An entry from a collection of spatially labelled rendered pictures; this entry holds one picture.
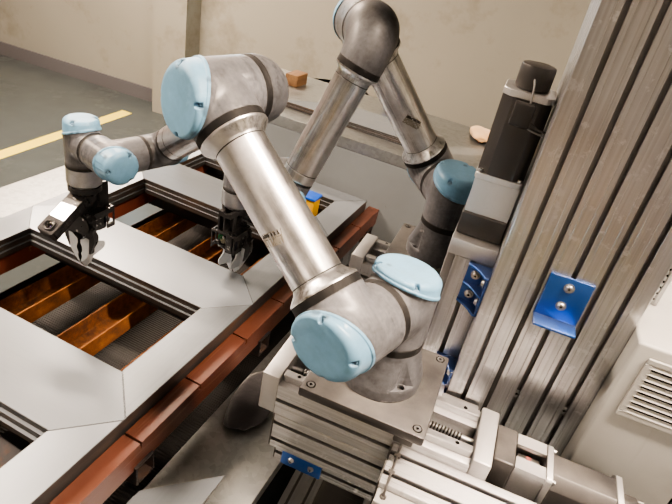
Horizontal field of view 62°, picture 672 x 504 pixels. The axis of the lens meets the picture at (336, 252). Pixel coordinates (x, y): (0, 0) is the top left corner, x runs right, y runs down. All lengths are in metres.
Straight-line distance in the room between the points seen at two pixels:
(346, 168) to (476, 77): 2.32
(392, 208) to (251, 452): 1.08
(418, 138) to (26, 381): 0.99
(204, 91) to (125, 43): 4.64
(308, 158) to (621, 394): 0.74
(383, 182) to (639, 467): 1.26
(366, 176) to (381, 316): 1.29
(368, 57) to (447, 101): 3.18
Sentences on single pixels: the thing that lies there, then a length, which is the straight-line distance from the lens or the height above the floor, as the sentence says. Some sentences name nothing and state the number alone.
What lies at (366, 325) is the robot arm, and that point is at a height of 1.25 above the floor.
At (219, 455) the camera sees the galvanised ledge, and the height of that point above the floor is 0.68.
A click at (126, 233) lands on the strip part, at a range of 1.68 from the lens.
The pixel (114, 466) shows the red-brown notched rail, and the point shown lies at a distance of 1.13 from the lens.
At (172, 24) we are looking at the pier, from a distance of 4.90.
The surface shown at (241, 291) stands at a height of 0.86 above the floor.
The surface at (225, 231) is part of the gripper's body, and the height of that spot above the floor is 1.01.
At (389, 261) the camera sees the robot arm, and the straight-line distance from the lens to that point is 0.90.
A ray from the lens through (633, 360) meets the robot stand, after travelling 1.05.
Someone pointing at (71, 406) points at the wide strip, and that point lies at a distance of 1.19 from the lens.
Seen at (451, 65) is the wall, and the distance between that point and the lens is 4.27.
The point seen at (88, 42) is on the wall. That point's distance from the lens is 5.74.
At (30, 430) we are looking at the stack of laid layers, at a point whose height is 0.84.
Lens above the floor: 1.72
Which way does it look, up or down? 31 degrees down
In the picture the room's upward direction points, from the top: 12 degrees clockwise
